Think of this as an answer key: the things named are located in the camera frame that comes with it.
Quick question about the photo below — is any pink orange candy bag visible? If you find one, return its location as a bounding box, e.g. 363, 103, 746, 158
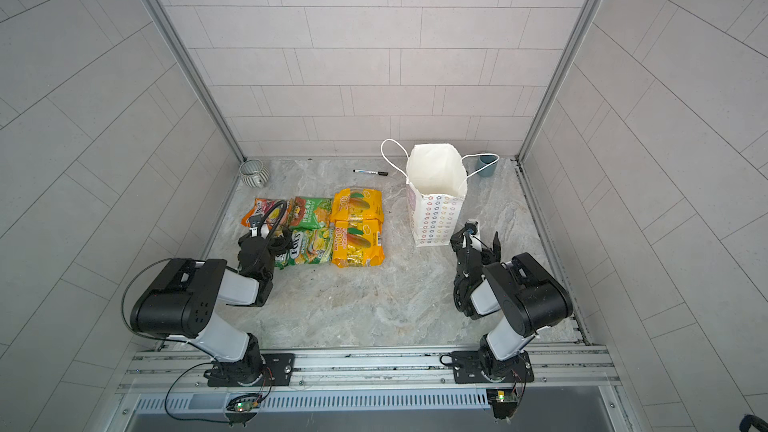
240, 198, 294, 229

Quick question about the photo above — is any green Savoria snack pack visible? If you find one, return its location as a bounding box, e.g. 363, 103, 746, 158
275, 228, 333, 269

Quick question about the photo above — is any green chip snack bag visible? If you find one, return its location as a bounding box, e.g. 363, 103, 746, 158
289, 196, 332, 230

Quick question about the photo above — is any white printed paper bag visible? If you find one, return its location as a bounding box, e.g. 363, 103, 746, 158
380, 138, 479, 247

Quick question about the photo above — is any yellow snack package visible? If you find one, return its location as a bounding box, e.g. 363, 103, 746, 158
331, 187, 384, 223
331, 219, 385, 268

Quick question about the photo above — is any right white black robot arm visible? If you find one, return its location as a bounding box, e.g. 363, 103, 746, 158
447, 222, 573, 383

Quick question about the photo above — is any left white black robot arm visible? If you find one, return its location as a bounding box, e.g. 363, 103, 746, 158
122, 227, 295, 387

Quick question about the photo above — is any striped ceramic mug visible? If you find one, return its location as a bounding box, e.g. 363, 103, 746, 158
238, 159, 270, 188

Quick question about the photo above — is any teal ceramic cup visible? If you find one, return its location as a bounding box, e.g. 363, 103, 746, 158
475, 154, 500, 178

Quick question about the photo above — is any black white marker pen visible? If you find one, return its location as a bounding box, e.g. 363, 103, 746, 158
353, 169, 389, 177

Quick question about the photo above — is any right circuit board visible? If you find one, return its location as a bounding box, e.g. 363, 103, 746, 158
486, 389, 520, 420

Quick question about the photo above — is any left green circuit board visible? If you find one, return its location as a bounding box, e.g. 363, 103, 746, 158
225, 393, 264, 414

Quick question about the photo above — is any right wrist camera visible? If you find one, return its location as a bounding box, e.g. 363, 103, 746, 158
465, 219, 480, 240

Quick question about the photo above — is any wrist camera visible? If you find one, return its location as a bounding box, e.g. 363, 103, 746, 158
465, 219, 480, 240
247, 214, 271, 238

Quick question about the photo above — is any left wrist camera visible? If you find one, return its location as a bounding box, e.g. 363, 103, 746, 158
247, 214, 271, 238

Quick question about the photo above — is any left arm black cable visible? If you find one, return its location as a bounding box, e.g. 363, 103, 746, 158
121, 199, 290, 343

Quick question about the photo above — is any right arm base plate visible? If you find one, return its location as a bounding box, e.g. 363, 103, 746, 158
440, 349, 535, 384

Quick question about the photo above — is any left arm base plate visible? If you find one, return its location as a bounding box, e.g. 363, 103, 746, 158
203, 353, 296, 387

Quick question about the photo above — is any aluminium mounting rail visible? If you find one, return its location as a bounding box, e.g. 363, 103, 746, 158
116, 344, 621, 393

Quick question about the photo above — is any left aluminium corner post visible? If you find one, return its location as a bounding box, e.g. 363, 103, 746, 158
141, 0, 246, 163

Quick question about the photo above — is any aluminium corner post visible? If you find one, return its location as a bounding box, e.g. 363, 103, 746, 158
141, 0, 246, 163
517, 0, 602, 164

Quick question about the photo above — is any right aluminium corner post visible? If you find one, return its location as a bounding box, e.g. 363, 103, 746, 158
517, 0, 602, 164

